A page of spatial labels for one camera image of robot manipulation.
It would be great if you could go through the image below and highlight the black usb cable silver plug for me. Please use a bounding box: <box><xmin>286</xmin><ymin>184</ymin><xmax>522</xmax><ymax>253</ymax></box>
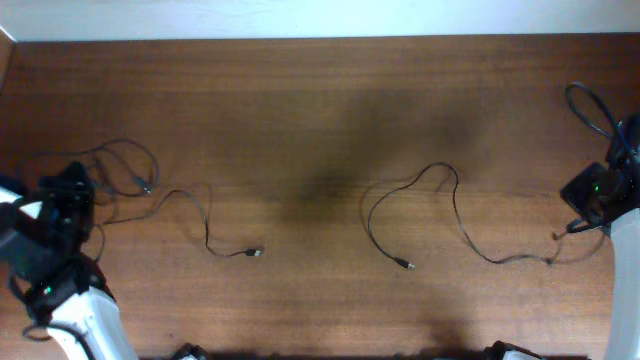
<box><xmin>366</xmin><ymin>161</ymin><xmax>601</xmax><ymax>271</ymax></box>

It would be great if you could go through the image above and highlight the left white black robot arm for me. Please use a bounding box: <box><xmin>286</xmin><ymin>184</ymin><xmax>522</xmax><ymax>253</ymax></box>
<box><xmin>1</xmin><ymin>162</ymin><xmax>137</xmax><ymax>359</ymax></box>

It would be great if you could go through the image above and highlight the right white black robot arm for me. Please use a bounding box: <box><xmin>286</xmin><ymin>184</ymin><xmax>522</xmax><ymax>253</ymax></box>
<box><xmin>560</xmin><ymin>114</ymin><xmax>639</xmax><ymax>360</ymax></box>

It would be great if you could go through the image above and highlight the black cable bundle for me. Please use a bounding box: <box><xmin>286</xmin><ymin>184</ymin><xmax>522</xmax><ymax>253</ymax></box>
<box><xmin>29</xmin><ymin>138</ymin><xmax>264</xmax><ymax>264</ymax></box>

